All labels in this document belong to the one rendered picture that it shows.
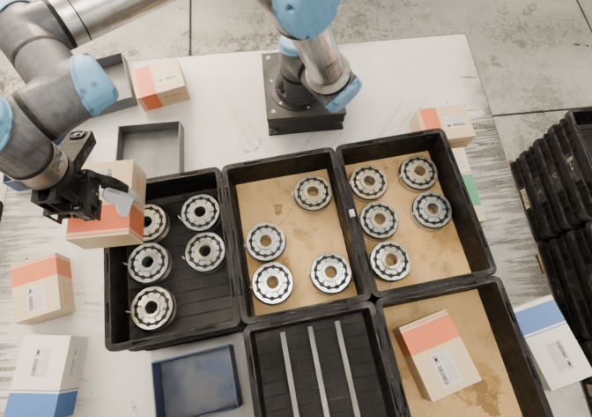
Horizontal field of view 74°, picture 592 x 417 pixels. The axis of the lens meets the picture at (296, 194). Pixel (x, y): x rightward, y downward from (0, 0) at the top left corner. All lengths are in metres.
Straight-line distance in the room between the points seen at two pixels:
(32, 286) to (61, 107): 0.77
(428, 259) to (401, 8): 1.96
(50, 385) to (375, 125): 1.17
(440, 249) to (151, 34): 2.14
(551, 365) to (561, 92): 1.80
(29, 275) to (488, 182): 1.37
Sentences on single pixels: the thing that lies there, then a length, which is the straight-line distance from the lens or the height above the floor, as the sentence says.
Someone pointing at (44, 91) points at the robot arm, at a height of 1.43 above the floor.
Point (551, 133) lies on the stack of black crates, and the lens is 1.87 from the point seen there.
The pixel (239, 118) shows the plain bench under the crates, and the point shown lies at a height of 0.70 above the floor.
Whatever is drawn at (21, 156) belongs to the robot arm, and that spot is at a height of 1.39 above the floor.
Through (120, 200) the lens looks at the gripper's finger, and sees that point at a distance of 0.81.
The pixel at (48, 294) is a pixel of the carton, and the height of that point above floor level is 0.77.
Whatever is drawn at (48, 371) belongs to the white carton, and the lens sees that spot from 1.22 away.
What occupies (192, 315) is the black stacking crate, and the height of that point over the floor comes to 0.83.
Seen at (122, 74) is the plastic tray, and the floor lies 0.70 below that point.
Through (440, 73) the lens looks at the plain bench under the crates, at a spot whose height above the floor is 0.70.
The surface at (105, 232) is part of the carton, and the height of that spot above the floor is 1.12.
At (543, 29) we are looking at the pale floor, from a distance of 2.97.
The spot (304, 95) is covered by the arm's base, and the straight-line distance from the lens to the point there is 1.23.
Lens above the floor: 1.85
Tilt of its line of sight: 68 degrees down
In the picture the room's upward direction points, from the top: 1 degrees counter-clockwise
